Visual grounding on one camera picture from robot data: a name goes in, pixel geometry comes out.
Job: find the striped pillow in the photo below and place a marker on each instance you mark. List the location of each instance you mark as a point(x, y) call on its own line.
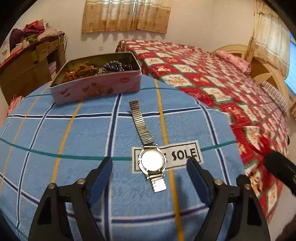
point(275, 95)

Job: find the silver wristwatch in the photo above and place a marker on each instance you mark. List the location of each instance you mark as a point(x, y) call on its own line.
point(152, 158)

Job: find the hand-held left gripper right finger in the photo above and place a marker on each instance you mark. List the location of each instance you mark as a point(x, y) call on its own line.
point(197, 178)

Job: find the cream wooden headboard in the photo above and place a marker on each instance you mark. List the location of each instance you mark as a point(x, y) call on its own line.
point(233, 48)

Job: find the blue plaid cloth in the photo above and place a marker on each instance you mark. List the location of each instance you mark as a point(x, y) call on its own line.
point(69, 139)

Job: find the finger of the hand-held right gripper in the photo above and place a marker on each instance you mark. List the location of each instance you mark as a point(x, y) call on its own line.
point(279, 166)

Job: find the brown wooden desk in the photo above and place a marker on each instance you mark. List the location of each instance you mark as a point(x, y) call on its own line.
point(18, 76)

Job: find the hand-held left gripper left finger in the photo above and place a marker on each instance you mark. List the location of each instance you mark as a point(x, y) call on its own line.
point(101, 178)

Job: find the clothes pile on desk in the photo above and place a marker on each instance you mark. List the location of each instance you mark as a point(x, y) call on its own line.
point(32, 30)

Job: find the wide beige patterned curtain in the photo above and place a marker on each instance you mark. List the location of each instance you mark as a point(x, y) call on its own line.
point(127, 16)

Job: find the narrow beige patterned curtain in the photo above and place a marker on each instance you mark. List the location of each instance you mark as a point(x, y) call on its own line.
point(270, 34)

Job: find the bright window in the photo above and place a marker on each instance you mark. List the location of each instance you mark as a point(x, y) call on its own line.
point(291, 76)

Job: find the red patterned bed quilt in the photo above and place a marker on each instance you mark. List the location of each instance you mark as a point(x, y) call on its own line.
point(208, 76)

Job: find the clothes pile on floor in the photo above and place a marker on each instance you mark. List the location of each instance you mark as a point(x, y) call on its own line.
point(15, 102)

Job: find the pink pillow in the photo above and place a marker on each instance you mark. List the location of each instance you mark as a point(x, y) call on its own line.
point(235, 60)

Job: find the pink tin box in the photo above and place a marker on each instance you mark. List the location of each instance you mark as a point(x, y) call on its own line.
point(97, 89)

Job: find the white cardboard box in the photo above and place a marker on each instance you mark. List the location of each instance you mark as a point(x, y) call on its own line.
point(4, 53)

